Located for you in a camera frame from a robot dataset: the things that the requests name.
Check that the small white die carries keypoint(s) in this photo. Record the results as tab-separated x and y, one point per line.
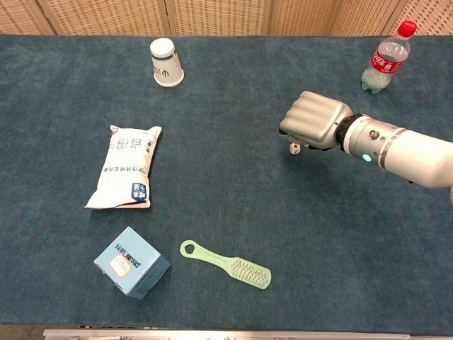
294	149

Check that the white paper cup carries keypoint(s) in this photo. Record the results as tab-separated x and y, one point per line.
165	63

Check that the teal table cloth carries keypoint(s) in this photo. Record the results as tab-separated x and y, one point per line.
226	198

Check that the woven folding screen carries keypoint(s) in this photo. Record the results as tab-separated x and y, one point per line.
219	16

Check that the white snack bag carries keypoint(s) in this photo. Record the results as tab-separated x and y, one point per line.
125	170

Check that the green plastic brush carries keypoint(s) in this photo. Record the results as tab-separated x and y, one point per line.
226	263

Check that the metal table frame rail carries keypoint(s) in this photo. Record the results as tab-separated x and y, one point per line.
226	334

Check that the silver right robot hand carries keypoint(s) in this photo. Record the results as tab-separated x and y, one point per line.
315	118

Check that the light blue cardboard box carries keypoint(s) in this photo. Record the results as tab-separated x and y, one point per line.
129	262

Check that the clear plastic cola bottle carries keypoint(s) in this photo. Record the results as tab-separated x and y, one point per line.
386	60

